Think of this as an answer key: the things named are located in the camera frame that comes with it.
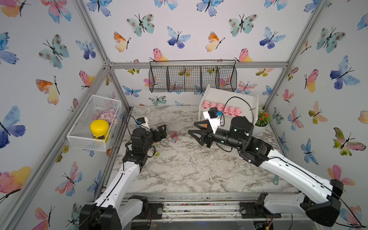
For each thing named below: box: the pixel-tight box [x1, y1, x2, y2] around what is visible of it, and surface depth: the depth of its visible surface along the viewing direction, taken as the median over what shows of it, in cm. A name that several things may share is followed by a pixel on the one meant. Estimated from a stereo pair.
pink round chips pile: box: [96, 109, 119, 125], surface depth 70 cm
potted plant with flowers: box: [253, 103, 272, 135], surface depth 98 cm
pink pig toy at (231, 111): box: [227, 106, 236, 117], surface depth 73 cm
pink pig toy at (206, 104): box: [202, 100, 211, 109], surface depth 76 cm
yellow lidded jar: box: [90, 119, 110, 141], surface depth 65 cm
